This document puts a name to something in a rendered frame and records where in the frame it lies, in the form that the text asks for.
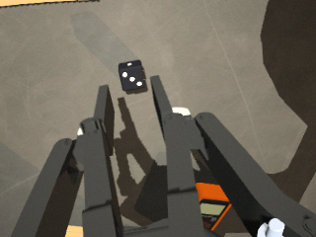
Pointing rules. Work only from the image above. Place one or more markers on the black die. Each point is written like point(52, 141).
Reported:
point(131, 75)

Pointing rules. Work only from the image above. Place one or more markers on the wooden crate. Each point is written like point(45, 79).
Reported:
point(74, 231)

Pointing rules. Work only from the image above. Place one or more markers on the orange digital multimeter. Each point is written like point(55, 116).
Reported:
point(213, 204)

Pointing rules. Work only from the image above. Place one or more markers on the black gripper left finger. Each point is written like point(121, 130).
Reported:
point(49, 206)

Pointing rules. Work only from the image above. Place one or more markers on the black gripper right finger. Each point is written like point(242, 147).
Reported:
point(262, 207)

